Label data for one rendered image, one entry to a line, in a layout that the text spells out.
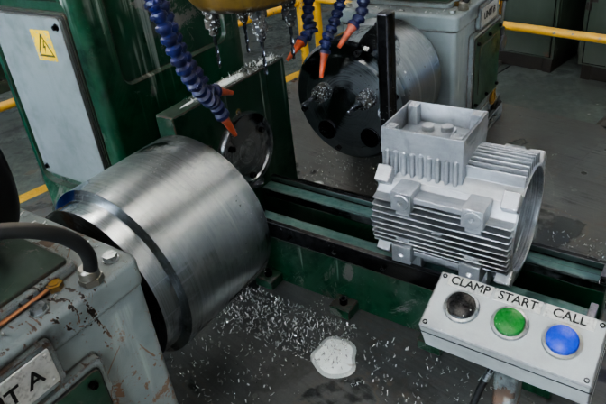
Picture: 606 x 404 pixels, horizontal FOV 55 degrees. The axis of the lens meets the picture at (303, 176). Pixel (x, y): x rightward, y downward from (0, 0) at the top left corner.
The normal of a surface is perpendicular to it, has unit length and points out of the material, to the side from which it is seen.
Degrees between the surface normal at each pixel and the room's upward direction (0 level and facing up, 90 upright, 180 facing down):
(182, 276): 73
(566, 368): 22
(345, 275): 90
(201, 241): 62
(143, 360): 90
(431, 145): 90
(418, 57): 55
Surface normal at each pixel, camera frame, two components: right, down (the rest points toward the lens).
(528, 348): -0.29, -0.62
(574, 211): -0.10, -0.86
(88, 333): 0.82, 0.21
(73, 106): -0.55, 0.47
